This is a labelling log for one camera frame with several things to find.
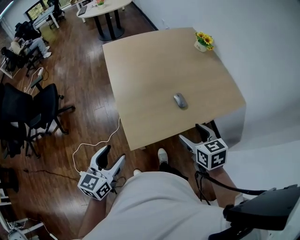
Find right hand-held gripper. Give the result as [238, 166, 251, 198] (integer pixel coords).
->
[179, 123, 229, 174]

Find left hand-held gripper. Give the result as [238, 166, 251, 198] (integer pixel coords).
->
[77, 144, 127, 202]

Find grey computer mouse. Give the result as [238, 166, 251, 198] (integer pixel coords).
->
[173, 92, 188, 109]

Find person's left forearm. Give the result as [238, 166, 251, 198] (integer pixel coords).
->
[77, 196, 111, 239]

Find person's right forearm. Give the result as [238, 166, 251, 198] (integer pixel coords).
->
[205, 167, 238, 208]

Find person's white right shoe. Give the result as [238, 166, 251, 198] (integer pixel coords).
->
[157, 148, 169, 166]

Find person's dark trouser leg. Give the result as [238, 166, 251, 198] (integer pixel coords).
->
[158, 161, 189, 181]

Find person's white shirt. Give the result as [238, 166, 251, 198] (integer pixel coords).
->
[81, 171, 300, 240]

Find large black office chair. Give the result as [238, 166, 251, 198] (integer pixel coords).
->
[0, 79, 76, 158]

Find yellow flowers in white pot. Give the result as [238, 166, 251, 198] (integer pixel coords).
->
[194, 31, 215, 53]

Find black mesh office chair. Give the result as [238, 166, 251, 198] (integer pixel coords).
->
[0, 46, 44, 78]

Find white round table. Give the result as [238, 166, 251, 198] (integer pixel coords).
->
[76, 0, 133, 42]

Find white rectangular desk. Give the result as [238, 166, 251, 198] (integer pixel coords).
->
[31, 5, 60, 30]

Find black office chair by window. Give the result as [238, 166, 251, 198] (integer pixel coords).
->
[46, 0, 66, 21]

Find dark framed window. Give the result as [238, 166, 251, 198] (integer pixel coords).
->
[24, 0, 51, 22]

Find white floor cable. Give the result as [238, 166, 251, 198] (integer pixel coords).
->
[72, 116, 121, 175]

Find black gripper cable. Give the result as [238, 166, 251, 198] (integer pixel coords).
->
[195, 170, 268, 195]

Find thin brown floor cable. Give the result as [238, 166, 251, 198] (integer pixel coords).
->
[23, 169, 81, 182]

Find black chest mount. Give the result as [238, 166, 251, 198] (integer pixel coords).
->
[222, 184, 300, 232]

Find white power strip cable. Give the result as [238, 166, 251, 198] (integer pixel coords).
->
[22, 67, 43, 95]

